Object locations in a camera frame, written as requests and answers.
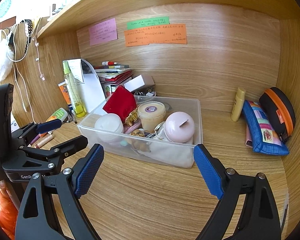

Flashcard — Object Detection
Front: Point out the red velvet pouch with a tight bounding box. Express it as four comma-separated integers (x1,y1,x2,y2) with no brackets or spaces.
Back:
102,85,137,123

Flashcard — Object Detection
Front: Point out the fruit print carton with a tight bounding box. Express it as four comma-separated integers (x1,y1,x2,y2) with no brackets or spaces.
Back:
102,83,119,100

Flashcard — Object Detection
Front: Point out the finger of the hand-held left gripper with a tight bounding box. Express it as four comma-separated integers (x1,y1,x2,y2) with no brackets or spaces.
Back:
11,119,63,148
19,135,88,165

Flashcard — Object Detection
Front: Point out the orange tube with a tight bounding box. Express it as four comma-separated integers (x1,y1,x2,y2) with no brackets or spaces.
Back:
58,81,73,105

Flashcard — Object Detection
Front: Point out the stack of books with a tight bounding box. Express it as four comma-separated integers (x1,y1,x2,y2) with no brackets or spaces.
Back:
94,65,133,85

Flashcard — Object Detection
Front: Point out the white cable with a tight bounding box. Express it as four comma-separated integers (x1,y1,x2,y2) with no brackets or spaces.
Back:
0,17,44,122

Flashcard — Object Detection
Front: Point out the green paper note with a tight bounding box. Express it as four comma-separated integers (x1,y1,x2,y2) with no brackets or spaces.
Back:
127,17,170,30

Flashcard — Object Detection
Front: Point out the pink paper note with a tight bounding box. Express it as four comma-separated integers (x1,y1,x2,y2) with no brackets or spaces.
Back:
89,18,118,46

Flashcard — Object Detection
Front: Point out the white file holder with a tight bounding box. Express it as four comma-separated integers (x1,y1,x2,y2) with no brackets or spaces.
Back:
70,58,105,114

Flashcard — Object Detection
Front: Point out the black case with orange zip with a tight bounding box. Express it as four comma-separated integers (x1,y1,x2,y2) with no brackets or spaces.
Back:
259,87,296,142

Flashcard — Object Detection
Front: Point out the orange garment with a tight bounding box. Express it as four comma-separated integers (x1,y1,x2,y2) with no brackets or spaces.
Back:
0,180,19,233

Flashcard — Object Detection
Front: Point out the lip balm stick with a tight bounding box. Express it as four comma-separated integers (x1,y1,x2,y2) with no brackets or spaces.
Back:
34,135,53,148

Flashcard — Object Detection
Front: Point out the dark metal tool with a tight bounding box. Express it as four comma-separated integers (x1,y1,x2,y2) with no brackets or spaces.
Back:
67,109,78,125

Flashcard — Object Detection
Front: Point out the green white bottle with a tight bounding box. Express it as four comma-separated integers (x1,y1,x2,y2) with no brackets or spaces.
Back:
45,107,68,124

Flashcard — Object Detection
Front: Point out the white handwritten paper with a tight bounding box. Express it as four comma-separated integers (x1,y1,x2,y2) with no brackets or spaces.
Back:
68,59,85,83

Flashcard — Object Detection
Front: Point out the cream jar with purple label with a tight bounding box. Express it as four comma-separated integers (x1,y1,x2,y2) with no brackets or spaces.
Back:
137,101,165,130

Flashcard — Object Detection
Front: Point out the yellow lotion tube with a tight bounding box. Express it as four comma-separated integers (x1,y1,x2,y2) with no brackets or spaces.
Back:
231,87,246,122

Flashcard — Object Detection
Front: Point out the yellow spray bottle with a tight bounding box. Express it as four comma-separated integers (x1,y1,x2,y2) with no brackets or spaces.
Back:
62,60,87,118

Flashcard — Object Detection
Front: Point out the small white box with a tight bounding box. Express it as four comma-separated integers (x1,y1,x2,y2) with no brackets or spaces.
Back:
123,74,155,92

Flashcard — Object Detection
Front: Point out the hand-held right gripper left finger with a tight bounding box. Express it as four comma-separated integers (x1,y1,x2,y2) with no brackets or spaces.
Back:
15,144,105,240

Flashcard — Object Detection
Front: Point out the teal spiral disc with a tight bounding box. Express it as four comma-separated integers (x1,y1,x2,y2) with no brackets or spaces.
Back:
0,0,13,19

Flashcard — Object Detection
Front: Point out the orange paper note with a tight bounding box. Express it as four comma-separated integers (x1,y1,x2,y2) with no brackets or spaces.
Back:
124,27,188,47

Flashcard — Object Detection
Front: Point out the white fluffy pouch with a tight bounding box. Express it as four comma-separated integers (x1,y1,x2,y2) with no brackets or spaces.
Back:
0,30,15,82

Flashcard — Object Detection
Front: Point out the clear plastic storage box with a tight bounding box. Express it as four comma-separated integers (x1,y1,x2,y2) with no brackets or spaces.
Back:
77,95,203,168

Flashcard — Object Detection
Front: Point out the gold ornament bundle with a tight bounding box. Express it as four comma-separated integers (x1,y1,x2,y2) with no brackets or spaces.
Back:
125,111,140,128

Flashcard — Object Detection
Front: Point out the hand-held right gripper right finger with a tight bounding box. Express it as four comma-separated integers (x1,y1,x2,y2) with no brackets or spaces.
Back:
193,144,282,240

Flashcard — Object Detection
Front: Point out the wooden desktop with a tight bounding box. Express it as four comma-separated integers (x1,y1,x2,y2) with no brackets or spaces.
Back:
22,94,290,240

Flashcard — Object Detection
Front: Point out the black studded headband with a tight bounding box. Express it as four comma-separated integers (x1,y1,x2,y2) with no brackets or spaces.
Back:
22,19,35,55

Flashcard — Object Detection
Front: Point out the blue fabric pencil case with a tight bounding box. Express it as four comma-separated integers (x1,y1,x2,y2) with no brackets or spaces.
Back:
241,100,290,155

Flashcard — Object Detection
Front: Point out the white cloth pouch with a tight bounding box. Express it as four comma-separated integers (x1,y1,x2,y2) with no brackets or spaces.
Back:
147,127,194,168

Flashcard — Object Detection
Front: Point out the white round jar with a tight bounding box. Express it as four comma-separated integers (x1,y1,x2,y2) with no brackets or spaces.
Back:
94,113,124,143

